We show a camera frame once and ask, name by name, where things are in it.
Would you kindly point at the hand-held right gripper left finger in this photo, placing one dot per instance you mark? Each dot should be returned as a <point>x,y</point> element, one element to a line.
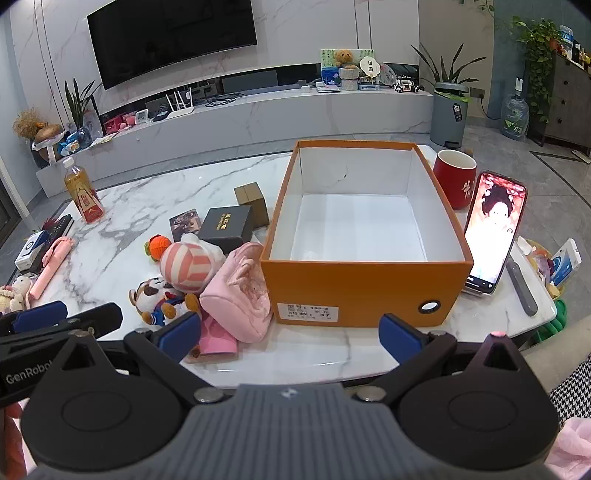
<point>178,337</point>

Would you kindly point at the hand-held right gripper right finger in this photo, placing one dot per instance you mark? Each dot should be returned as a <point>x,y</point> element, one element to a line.
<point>399,339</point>

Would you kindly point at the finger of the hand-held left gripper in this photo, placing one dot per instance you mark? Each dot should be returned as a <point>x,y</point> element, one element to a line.
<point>39,317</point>
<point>90,318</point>

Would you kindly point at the plush toy with blue outfit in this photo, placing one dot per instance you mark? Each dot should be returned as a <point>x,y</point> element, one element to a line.
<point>154,295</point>

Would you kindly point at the orange shoe box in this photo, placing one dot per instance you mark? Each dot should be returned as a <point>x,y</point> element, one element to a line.
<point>360,290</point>

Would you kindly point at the pink fabric pouch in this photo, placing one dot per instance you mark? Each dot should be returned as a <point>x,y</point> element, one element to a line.
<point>240,295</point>

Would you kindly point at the orange crochet fruit toy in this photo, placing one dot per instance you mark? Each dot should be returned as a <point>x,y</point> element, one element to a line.
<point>161,247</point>

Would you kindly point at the printed card box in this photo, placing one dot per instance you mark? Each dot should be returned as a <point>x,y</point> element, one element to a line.
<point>184,224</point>

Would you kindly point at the black gift box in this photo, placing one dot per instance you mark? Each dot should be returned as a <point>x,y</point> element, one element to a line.
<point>226,226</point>

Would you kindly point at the small brown box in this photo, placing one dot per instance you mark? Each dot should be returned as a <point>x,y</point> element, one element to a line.
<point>251,198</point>

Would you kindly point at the white plush doll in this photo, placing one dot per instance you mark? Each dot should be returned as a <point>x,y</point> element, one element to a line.
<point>16,290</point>

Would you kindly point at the pink flat packet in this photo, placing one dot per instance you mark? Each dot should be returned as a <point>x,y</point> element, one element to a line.
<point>217,344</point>

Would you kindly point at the pink selfie stick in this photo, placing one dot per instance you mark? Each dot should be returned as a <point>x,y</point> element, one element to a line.
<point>51,263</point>

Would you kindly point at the pink striped plush toy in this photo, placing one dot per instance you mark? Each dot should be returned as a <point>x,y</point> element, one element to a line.
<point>187,267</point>

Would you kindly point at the black remote control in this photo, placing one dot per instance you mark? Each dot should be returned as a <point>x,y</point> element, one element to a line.
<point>60,226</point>

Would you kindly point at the tea bottle with red label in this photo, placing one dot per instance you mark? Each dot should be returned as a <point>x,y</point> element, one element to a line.
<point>83,194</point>

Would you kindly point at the smartphone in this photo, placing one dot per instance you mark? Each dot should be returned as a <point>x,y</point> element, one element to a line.
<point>494,230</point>

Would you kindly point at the snack basket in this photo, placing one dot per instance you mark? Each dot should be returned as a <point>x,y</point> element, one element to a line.
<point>538,265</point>

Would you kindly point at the green plastic toy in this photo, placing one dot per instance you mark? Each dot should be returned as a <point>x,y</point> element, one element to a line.
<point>556,318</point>

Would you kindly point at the red mug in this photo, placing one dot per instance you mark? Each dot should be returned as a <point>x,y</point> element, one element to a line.
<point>455,189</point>

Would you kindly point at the brown round vase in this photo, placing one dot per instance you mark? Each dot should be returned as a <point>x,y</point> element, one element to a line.
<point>48,136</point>

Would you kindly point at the blue and white carton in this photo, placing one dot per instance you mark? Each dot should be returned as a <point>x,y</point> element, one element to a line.
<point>565,263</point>

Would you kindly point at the black white patterned garment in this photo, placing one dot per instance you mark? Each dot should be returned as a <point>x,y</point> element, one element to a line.
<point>575,392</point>

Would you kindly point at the dried flower bunch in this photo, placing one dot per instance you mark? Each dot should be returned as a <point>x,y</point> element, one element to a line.
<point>27,122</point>

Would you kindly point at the pink cloth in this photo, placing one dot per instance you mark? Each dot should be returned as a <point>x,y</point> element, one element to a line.
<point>572,452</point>

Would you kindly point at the potted plant in glass vase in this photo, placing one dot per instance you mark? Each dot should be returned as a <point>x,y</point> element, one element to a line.
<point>81,104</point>

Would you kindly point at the white router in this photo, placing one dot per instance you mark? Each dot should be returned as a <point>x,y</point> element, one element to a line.
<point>178,113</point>

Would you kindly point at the grey pedal trash can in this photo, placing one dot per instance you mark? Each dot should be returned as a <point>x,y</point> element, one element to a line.
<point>448,120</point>

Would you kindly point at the white marble TV console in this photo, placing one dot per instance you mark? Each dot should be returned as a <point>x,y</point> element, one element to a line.
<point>277,115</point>

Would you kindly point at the blue water jug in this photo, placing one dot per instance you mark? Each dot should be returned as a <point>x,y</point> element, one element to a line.
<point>513,117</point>

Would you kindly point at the toy car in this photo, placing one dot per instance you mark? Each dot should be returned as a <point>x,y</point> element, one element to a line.
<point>407,86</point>

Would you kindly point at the grey hand fan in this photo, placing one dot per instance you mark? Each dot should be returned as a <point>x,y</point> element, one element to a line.
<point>388,74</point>

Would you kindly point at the long-leaf potted plant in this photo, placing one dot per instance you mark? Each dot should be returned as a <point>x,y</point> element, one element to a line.
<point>443,69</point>

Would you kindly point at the white round hand fan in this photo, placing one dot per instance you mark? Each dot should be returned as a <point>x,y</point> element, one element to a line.
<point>369,67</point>

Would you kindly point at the toys on ledge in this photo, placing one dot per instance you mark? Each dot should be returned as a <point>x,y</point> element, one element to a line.
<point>328,62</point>

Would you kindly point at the brown teddy bear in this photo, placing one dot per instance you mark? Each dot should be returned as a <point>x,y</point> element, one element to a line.
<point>345,57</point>

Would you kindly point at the black television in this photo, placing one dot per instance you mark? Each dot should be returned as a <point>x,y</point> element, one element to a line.
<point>171,41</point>

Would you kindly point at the grey drawer cabinet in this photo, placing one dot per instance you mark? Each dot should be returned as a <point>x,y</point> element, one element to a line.
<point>570,106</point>

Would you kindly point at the green vine plant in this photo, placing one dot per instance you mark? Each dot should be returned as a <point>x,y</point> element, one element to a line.
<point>538,46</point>

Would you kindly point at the picture frame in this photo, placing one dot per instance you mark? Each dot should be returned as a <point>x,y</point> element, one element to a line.
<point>94,117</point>

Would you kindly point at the wall socket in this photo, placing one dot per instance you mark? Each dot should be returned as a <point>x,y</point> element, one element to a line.
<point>476,93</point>

